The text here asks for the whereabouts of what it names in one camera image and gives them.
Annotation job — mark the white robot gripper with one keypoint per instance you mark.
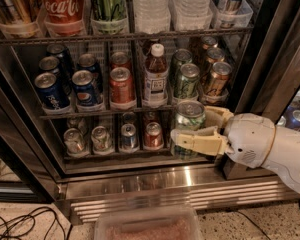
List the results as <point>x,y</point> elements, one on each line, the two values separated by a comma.
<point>249,140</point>

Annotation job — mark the green soda can front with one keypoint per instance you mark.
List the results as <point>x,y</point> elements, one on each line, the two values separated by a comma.
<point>189,115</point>

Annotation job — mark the green soda can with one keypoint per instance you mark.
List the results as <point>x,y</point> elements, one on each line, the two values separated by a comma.
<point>189,115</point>
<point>186,82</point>
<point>180,57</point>

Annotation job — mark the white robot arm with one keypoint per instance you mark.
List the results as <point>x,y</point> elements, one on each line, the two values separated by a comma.
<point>284,156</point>

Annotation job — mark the gold soda can front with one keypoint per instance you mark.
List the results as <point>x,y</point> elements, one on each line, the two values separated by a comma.
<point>217,78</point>

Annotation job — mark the gold soda can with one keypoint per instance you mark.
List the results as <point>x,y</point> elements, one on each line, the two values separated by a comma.
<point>207,42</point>
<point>213,54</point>
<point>217,78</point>

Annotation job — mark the red can bottom shelf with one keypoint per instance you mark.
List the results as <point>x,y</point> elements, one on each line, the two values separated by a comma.
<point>153,135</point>

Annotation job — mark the green soda can rear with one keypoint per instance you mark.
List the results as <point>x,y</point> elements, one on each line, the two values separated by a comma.
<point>180,57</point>

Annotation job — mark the blue can bottom shelf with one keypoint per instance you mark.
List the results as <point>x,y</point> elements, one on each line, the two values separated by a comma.
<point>128,135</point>

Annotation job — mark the blue can right fridge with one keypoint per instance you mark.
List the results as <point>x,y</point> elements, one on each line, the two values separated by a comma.
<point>293,119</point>

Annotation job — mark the gold soda can rear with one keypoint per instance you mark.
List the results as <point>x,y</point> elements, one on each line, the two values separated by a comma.
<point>207,42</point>

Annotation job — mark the red soda can front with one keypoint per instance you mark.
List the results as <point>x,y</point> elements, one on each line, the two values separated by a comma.
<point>121,85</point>

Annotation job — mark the red soda can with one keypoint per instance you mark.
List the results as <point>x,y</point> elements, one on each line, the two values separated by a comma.
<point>121,85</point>
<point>120,59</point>

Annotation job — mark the red soda can rear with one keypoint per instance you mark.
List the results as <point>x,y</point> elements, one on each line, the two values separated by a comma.
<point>120,59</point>

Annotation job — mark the blue pepsi can front centre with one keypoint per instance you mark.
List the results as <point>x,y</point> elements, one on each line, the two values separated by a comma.
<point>85,88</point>

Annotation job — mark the blue pepsi can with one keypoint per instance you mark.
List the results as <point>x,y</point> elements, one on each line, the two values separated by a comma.
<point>51,92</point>
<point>63,54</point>
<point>51,64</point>
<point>89,62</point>
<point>85,88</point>

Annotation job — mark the silver can bottom far left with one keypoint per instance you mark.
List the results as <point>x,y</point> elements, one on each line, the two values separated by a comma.
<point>74,141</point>

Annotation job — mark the blue pepsi can rear centre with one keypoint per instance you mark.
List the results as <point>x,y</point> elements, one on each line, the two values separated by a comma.
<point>89,62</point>

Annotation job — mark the stainless fridge base grille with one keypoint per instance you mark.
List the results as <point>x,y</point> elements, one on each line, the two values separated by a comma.
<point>84,199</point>

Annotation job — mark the green can top shelf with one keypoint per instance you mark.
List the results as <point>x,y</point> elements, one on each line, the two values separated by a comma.
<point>110,15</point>

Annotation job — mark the blue pepsi can front left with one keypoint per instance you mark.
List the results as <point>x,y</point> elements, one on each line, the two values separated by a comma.
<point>51,92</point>

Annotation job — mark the blue pepsi can rear left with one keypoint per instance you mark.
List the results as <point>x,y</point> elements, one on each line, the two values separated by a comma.
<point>63,54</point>

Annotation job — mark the red coca-cola can top shelf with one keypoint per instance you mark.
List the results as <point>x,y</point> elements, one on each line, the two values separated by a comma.
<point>64,16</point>

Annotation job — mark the gold can top shelf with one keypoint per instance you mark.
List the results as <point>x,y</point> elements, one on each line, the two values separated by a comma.
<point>18,18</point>

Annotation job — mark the brown tea bottle white cap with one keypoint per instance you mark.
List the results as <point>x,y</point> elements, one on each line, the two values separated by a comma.
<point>155,74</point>

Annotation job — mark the clear plastic bin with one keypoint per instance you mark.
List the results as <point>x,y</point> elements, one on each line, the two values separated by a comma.
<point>177,222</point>

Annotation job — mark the clear water bottle right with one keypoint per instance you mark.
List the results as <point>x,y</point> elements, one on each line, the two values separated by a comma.
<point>191,14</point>

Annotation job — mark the clear water bottle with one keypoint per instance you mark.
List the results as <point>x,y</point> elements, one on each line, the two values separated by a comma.
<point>151,16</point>
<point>191,14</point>

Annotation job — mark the clear water bottle left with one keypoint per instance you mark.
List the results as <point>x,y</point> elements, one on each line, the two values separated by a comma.
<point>151,16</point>

